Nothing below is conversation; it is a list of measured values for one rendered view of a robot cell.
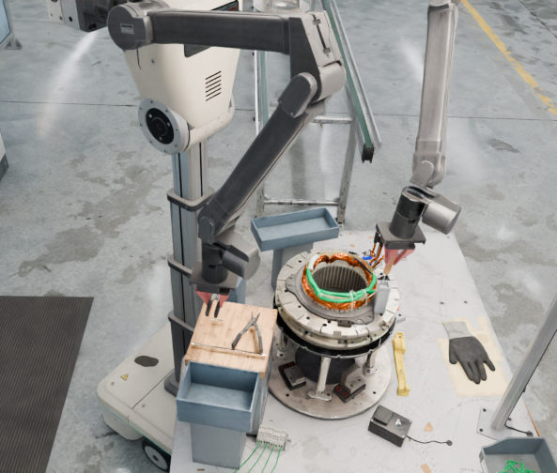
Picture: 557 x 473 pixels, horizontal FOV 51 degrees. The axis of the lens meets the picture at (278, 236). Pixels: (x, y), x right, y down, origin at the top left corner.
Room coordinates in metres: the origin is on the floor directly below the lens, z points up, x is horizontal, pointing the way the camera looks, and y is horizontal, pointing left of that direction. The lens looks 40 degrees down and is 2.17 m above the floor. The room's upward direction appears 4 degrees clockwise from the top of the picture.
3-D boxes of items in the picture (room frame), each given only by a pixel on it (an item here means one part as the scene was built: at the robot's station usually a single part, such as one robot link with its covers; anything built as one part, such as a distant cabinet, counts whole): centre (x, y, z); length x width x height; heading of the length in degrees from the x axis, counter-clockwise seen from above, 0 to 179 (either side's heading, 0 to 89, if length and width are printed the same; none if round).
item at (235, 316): (0.94, 0.09, 1.05); 0.20 x 0.19 x 0.02; 174
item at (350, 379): (1.00, -0.24, 0.85); 0.06 x 0.04 x 0.05; 132
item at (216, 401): (0.78, 0.11, 0.92); 0.17 x 0.11 x 0.28; 84
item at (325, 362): (0.96, -0.15, 0.91); 0.02 x 0.02 x 0.21
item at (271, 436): (0.82, -0.02, 0.80); 0.10 x 0.05 x 0.04; 79
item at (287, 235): (1.39, -0.05, 0.92); 0.25 x 0.11 x 0.28; 112
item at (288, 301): (1.09, -0.17, 1.09); 0.32 x 0.32 x 0.01
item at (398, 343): (1.11, -0.39, 0.80); 0.22 x 0.04 x 0.03; 179
